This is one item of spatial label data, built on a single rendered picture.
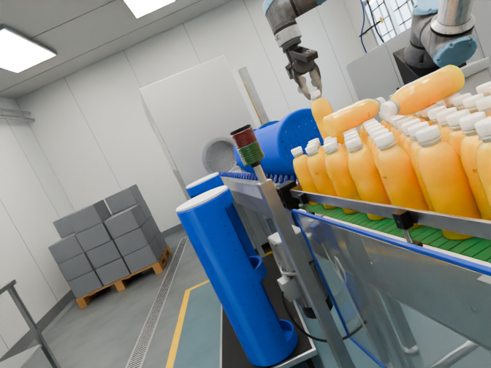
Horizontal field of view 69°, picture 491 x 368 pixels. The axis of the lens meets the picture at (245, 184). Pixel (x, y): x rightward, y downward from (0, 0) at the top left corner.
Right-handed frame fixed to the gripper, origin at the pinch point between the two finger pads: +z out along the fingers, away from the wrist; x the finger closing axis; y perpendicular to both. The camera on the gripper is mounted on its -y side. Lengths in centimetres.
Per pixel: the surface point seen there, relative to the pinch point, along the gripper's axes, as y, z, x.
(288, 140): 17.9, 12.6, 9.9
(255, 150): -29.3, 7.2, 36.8
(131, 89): 552, -148, 44
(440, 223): -69, 30, 22
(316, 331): 71, 126, 22
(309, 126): 17.9, 11.2, -1.1
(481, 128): -78, 16, 17
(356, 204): -42, 29, 22
